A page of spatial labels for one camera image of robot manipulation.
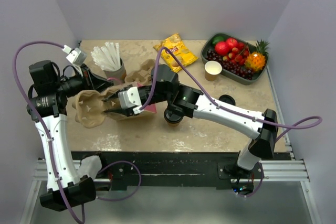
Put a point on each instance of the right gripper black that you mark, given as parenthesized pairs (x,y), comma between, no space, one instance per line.
(129,110)

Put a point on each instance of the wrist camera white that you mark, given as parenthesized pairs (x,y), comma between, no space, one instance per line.
(76,58)
(129,98)

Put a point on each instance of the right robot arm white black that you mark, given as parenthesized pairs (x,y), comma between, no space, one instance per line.
(182,100)

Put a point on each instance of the cardboard cup carrier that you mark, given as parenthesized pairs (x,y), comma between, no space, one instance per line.
(143,74)
(89,108)

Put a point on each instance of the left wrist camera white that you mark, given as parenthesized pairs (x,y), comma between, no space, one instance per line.
(76,58)

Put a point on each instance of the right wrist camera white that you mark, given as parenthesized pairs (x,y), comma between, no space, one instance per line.
(129,98)

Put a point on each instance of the large red apple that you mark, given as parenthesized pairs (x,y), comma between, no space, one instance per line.
(222,48)

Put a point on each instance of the paper bag pink white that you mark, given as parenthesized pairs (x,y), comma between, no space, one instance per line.
(149,110)

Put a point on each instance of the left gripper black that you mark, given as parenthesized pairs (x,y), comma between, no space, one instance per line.
(97,83)

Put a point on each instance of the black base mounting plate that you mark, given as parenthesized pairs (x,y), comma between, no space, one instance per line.
(177,169)

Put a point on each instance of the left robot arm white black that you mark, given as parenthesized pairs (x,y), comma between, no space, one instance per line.
(66,185)

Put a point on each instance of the black coffee cup lid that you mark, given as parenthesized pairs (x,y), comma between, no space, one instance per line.
(227,99)

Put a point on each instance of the small red apple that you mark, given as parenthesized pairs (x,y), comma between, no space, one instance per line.
(232,43)

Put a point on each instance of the dark grape bunch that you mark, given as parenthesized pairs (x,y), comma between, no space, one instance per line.
(230,65)

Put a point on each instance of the orange toy pineapple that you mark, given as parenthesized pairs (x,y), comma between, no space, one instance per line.
(257,59)

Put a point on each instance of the brown paper coffee cup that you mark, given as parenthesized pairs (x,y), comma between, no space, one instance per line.
(212,70)

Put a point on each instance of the grey straw holder cup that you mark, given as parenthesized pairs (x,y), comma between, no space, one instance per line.
(119,74)

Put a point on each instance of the yellow Lays chips bag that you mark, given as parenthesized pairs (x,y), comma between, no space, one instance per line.
(175,44)

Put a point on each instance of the dark green fruit tray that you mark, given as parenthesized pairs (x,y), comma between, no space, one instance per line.
(256,76)

